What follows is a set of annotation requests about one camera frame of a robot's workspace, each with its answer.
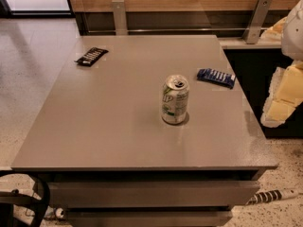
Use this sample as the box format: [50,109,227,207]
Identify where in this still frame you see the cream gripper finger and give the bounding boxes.
[260,61,303,128]
[260,17,286,42]

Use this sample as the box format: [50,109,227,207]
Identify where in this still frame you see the blue rxbar blueberry bar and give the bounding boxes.
[197,68,236,89]

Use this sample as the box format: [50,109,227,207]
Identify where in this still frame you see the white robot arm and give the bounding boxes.
[260,0,303,128]

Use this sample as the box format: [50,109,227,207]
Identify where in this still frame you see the black rxbar chocolate bar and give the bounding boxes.
[76,47,108,67]

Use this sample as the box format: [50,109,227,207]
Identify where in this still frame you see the green white soda can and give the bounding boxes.
[161,75,189,125]

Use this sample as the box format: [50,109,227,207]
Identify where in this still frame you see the upper grey drawer front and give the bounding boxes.
[49,181,259,208]

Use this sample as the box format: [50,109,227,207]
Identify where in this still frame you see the grey drawer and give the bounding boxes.
[49,181,259,208]
[67,211,232,227]

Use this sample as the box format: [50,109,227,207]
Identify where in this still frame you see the lower grey drawer front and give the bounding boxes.
[67,211,232,227]

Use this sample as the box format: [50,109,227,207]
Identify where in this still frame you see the black chair part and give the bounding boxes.
[0,175,50,227]

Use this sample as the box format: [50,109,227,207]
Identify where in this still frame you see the right metal bracket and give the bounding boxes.
[242,0,273,44]

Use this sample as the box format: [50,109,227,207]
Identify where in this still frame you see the metal bracket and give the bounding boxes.
[112,0,128,35]
[242,0,273,44]

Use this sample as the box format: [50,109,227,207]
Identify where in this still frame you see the striped black white cable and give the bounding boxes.
[245,188,301,206]

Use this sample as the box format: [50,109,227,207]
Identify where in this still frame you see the left metal bracket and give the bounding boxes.
[112,0,128,35]

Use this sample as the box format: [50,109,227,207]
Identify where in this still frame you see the horizontal metal rail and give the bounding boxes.
[87,26,269,35]

